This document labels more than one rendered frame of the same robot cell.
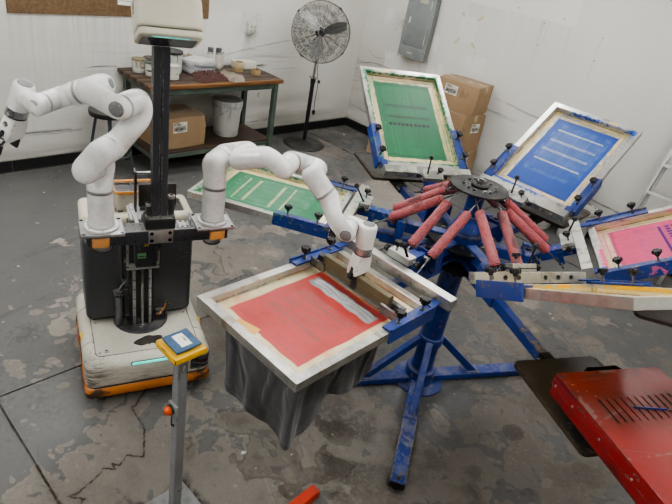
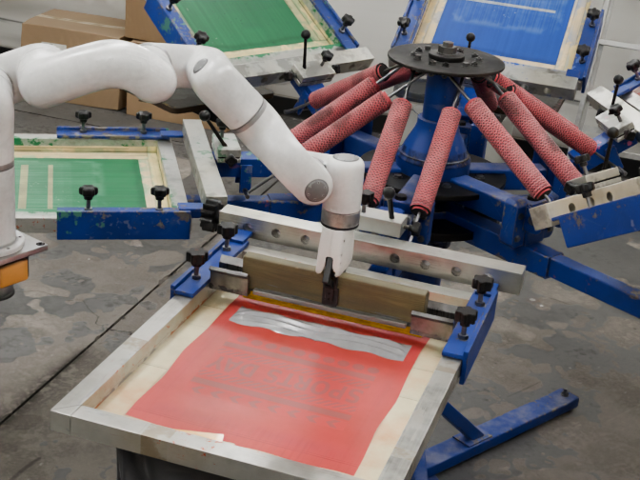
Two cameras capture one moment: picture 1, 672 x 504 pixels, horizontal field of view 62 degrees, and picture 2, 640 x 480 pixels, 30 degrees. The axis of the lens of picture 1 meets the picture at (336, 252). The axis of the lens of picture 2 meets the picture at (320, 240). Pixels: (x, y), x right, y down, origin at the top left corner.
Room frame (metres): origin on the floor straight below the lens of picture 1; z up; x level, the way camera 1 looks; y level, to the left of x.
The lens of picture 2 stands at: (0.04, 0.76, 2.05)
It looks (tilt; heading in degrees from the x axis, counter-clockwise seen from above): 23 degrees down; 337
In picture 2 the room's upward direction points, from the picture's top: 5 degrees clockwise
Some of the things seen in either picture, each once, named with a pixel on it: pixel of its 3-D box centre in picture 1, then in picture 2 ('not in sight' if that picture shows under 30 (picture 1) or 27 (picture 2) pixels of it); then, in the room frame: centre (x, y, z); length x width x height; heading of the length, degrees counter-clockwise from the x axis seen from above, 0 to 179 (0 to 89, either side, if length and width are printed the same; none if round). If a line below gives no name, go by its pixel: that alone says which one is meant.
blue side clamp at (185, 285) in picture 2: (316, 258); (210, 274); (2.22, 0.08, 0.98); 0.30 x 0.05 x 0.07; 141
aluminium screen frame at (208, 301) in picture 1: (320, 306); (297, 355); (1.86, 0.02, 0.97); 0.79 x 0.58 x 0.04; 141
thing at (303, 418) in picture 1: (336, 383); not in sight; (1.69, -0.11, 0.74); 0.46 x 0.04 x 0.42; 141
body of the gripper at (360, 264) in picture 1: (360, 261); (337, 243); (2.02, -0.11, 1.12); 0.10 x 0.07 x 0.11; 141
